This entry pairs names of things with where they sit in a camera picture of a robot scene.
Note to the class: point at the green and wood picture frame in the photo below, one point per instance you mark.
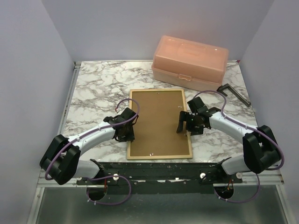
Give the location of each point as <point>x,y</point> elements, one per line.
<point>128,130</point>

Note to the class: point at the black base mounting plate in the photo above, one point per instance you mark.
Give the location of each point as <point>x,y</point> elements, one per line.
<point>161,178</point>

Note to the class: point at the orange translucent plastic box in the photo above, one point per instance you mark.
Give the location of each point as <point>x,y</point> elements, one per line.
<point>189,64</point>

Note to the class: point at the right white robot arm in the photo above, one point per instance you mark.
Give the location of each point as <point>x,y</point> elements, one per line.
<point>260,149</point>

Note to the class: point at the black metal clamp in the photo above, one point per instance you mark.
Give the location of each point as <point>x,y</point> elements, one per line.
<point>224,87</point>

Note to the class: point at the brown frame backing board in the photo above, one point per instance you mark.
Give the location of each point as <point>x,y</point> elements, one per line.
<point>156,121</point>

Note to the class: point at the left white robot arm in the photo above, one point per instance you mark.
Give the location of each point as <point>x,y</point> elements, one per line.
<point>61,161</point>

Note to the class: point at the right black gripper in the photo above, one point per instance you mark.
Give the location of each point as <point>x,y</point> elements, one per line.
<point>185,116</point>

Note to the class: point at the aluminium rail frame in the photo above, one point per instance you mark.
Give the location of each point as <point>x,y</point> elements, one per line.
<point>139,148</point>

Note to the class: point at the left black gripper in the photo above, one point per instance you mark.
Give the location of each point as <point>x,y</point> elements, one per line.
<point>130,137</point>

